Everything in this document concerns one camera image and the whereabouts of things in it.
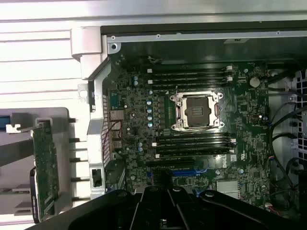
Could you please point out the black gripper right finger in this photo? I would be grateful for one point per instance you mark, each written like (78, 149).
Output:
(216, 210)

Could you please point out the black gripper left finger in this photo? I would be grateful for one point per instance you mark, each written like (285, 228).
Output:
(108, 210)

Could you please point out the silver chipset heatsink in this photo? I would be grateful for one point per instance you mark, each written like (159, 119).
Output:
(226, 186)

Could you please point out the blue expansion slot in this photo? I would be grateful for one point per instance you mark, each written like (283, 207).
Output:
(184, 172)

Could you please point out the installed RAM stick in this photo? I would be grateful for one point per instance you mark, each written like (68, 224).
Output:
(175, 157)

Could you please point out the black expansion slot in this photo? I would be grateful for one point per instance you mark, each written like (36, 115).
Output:
(168, 164)

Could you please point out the grey plastic parts rack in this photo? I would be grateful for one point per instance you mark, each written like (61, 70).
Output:
(61, 143)

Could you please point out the grey open PC case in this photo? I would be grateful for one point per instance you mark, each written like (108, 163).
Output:
(96, 124)

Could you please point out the metal CPU socket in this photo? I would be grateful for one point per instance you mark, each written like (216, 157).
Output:
(199, 111)

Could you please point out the green motherboard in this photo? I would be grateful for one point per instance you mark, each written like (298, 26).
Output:
(134, 100)

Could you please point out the round coin battery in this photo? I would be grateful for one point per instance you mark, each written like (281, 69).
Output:
(254, 82)

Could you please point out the hard disk with blue rails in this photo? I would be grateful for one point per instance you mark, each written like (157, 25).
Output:
(4, 122)

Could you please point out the perforated metal disk bay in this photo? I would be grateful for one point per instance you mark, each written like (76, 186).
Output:
(301, 83)

